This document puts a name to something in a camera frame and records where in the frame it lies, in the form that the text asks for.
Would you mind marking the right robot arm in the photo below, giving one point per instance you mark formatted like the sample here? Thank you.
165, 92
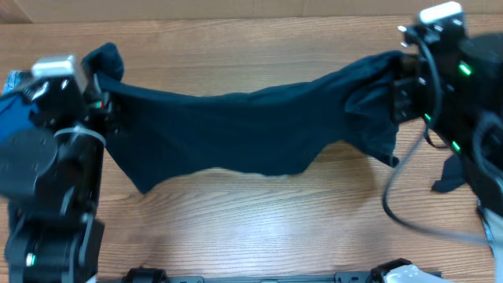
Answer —
454, 84

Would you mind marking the folded blue denim shorts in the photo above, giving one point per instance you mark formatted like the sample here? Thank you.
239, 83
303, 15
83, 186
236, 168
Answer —
14, 78

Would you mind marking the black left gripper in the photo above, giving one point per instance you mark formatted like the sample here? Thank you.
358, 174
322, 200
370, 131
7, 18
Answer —
94, 108

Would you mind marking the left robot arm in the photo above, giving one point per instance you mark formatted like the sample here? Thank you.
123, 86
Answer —
52, 174

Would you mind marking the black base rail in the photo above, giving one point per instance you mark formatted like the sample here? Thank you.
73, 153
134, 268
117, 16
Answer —
396, 271

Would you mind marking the dark navy garment pile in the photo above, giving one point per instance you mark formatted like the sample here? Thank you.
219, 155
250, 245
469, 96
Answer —
450, 177

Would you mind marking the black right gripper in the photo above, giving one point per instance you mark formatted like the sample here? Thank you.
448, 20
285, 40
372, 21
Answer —
405, 96

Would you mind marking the dark navy t-shirt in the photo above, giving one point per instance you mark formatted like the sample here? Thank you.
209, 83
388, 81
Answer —
274, 131

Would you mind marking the light blue jeans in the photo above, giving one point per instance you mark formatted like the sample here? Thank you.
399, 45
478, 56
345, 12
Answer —
492, 224

